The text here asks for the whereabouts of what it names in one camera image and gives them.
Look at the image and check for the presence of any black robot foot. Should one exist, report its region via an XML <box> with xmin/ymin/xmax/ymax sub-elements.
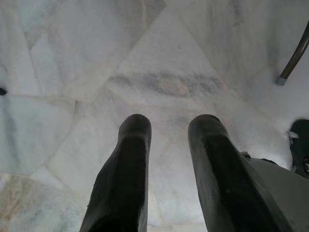
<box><xmin>287</xmin><ymin>119</ymin><xmax>309</xmax><ymax>179</ymax></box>

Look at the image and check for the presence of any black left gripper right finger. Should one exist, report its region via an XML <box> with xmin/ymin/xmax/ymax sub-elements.
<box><xmin>187</xmin><ymin>114</ymin><xmax>294</xmax><ymax>232</ymax></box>

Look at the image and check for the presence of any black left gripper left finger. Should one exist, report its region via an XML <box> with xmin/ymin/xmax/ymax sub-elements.
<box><xmin>82</xmin><ymin>114</ymin><xmax>152</xmax><ymax>232</ymax></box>

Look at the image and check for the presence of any brass chair leg grey foot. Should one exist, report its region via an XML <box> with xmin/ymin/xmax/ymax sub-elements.
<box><xmin>276</xmin><ymin>30</ymin><xmax>309</xmax><ymax>86</ymax></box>

